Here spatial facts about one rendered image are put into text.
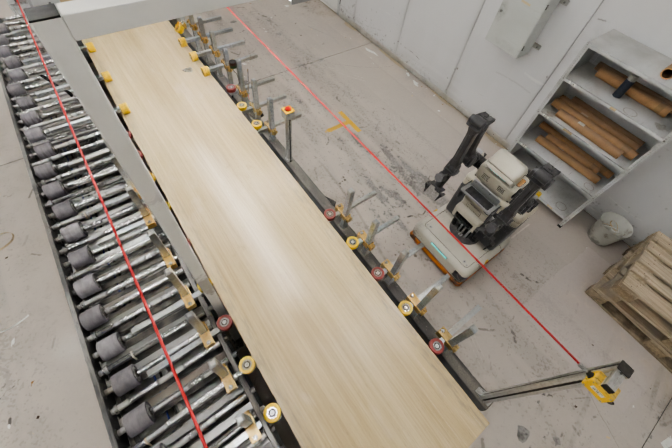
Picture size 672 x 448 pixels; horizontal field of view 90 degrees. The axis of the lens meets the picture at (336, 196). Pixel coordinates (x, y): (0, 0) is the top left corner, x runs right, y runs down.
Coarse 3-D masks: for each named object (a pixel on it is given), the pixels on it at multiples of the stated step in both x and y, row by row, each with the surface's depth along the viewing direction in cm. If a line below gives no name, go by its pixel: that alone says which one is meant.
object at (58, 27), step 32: (96, 0) 63; (128, 0) 64; (160, 0) 67; (192, 0) 70; (224, 0) 74; (64, 32) 61; (96, 32) 64; (64, 64) 65; (96, 96) 72; (128, 160) 88; (160, 224) 112; (192, 256) 137
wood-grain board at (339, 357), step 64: (64, 0) 343; (128, 64) 295; (192, 64) 303; (192, 128) 258; (192, 192) 225; (256, 192) 230; (256, 256) 203; (320, 256) 207; (256, 320) 182; (320, 320) 185; (384, 320) 188; (320, 384) 167; (384, 384) 170; (448, 384) 173
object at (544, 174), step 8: (544, 168) 168; (552, 168) 171; (536, 176) 167; (544, 176) 165; (552, 176) 164; (544, 184) 166; (536, 192) 185; (512, 200) 201; (528, 200) 192; (528, 208) 196
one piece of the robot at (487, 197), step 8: (472, 184) 233; (480, 184) 227; (464, 192) 230; (472, 192) 230; (480, 192) 230; (488, 192) 225; (472, 200) 227; (480, 200) 226; (488, 200) 227; (496, 200) 222; (488, 208) 223; (496, 208) 224; (488, 216) 225
